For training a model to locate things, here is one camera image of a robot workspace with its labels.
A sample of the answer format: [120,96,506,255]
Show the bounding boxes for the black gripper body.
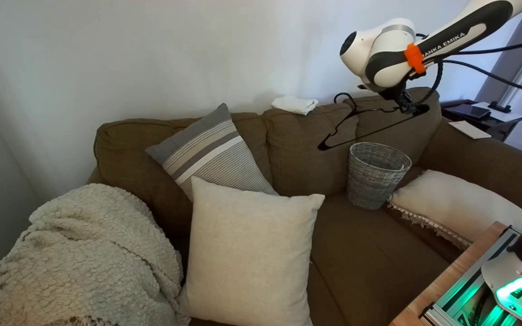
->
[386,82,432,118]

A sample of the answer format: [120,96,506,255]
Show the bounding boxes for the aluminium rail frame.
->
[423,226,522,326]

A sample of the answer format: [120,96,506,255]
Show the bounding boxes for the wooden mounting board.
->
[390,221,512,326]

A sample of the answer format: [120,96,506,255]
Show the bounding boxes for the white paper sheet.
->
[448,120,493,141]

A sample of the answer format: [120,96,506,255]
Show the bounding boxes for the black clothes hanger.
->
[316,91,432,152]

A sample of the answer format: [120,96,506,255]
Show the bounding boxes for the cream square throw pillow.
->
[180,176,328,326]

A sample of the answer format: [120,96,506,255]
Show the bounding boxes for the grey wicker bucket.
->
[347,140,414,212]

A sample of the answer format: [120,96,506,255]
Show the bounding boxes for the brown fabric sofa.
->
[87,87,522,326]

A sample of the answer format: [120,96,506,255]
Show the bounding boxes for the cream knitted blanket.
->
[0,181,185,326]

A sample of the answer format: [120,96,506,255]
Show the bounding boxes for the white fringed pillow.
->
[386,168,522,250]

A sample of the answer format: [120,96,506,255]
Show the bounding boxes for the dark side table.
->
[441,98,522,143]

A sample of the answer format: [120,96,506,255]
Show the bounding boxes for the grey striped throw pillow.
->
[145,101,278,203]

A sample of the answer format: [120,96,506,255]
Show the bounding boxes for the white folded cloth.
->
[270,96,321,118]

